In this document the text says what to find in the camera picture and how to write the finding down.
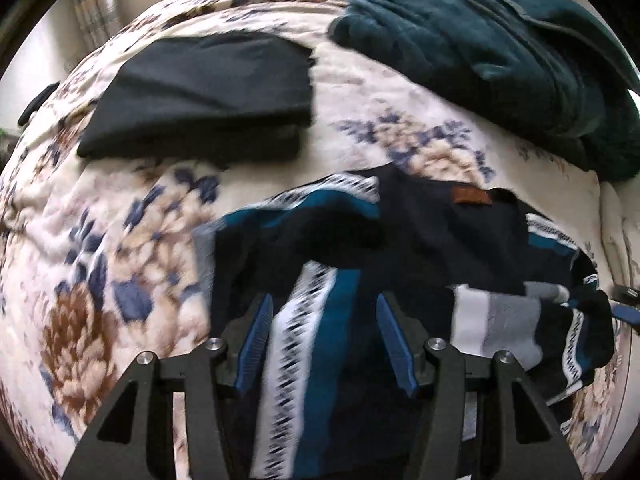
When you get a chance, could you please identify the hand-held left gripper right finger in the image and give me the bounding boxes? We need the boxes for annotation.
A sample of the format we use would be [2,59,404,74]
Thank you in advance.
[376,292,583,480]

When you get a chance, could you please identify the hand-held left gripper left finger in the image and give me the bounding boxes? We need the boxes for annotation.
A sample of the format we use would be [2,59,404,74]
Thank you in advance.
[62,292,276,480]

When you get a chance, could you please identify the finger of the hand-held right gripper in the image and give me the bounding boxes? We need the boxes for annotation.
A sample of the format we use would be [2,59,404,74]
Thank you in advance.
[607,284,640,333]

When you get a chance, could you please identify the dark striped sweater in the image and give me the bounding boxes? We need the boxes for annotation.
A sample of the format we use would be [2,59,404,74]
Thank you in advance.
[192,165,618,480]

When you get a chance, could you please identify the floral blanket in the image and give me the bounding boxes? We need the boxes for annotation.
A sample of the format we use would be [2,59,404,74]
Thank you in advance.
[0,0,640,480]

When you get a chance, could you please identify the black folded garment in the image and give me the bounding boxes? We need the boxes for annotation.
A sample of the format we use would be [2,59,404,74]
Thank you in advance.
[76,30,318,171]

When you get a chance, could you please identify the teal plush quilt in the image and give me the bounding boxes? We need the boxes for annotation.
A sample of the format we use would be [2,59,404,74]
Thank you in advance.
[327,0,640,183]

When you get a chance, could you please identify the teal plush pillow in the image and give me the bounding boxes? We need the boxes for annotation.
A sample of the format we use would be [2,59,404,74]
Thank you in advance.
[425,0,640,91]

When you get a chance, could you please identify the dark cap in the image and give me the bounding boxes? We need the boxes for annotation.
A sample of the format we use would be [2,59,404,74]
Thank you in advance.
[17,82,60,127]

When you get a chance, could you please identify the banded blue-grey curtain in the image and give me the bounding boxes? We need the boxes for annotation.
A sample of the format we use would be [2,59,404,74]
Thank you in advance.
[70,0,121,51]

